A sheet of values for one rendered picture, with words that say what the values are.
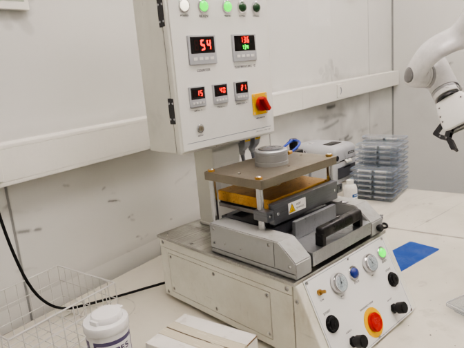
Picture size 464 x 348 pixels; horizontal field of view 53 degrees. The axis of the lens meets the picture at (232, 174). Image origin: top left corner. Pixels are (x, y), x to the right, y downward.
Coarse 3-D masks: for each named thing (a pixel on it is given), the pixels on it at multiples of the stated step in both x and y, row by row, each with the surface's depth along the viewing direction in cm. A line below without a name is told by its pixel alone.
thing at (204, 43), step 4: (196, 40) 107; (200, 40) 107; (204, 40) 108; (208, 40) 109; (196, 44) 107; (200, 44) 107; (204, 44) 108; (208, 44) 109; (196, 48) 107; (200, 48) 108; (204, 48) 108; (208, 48) 109
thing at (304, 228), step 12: (312, 216) 103; (324, 216) 106; (300, 228) 101; (312, 228) 103; (348, 228) 104; (360, 228) 104; (300, 240) 99; (312, 240) 99; (336, 240) 98; (348, 240) 101; (312, 252) 93; (324, 252) 95; (336, 252) 98; (312, 264) 93
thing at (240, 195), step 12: (300, 180) 113; (312, 180) 112; (324, 180) 112; (228, 192) 109; (240, 192) 107; (252, 192) 106; (264, 192) 106; (276, 192) 105; (288, 192) 104; (228, 204) 110; (240, 204) 107; (252, 204) 103; (264, 204) 101
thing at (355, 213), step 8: (344, 216) 100; (352, 216) 101; (360, 216) 104; (328, 224) 96; (336, 224) 97; (344, 224) 99; (360, 224) 104; (320, 232) 95; (328, 232) 96; (320, 240) 95
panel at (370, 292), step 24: (336, 264) 98; (360, 264) 103; (384, 264) 107; (312, 288) 92; (360, 288) 100; (384, 288) 105; (336, 312) 94; (360, 312) 98; (384, 312) 102; (408, 312) 107; (336, 336) 91
